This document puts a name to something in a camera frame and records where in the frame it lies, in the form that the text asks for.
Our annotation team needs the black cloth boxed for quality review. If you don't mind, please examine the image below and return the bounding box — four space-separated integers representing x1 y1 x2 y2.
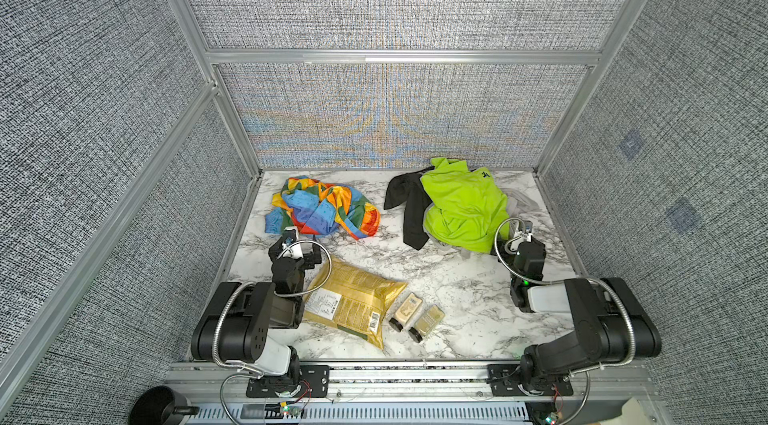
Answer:
383 167 433 250

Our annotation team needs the neon green shirt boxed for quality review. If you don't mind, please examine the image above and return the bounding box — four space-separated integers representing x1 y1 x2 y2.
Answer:
420 157 510 254

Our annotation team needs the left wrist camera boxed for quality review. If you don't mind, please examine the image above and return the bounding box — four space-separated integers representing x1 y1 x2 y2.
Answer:
278 226 304 260

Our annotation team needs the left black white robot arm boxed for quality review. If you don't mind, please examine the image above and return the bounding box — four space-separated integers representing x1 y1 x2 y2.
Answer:
190 234 332 397

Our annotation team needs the rainbow coloured cloth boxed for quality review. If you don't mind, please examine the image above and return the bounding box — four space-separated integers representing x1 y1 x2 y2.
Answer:
265 177 381 240

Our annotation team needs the grey white cloth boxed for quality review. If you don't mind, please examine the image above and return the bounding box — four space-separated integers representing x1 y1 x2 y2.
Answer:
504 189 540 221

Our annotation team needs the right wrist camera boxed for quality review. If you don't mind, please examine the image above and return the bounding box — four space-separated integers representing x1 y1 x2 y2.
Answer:
503 221 533 255

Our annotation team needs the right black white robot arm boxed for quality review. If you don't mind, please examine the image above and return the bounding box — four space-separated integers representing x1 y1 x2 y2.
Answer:
500 238 662 394

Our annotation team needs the small gold packet right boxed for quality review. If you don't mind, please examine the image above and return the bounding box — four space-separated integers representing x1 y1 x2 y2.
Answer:
408 305 445 343

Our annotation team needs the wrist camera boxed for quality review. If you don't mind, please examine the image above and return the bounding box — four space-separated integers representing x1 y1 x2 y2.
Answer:
278 226 304 260
503 221 533 255

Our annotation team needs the small gold packet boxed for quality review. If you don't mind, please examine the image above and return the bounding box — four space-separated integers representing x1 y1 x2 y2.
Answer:
389 293 423 332
408 305 445 343

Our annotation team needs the white vented cable duct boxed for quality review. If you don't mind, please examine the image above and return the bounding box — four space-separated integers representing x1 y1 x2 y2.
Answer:
188 401 533 424

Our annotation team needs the small gold packet left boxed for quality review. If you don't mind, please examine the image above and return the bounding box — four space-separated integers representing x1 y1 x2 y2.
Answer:
389 293 423 332

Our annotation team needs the gold snack bag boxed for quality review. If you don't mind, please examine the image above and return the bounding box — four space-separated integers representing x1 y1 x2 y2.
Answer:
303 257 408 350

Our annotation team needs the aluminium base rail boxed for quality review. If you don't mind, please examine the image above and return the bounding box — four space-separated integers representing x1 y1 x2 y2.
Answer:
165 359 673 424

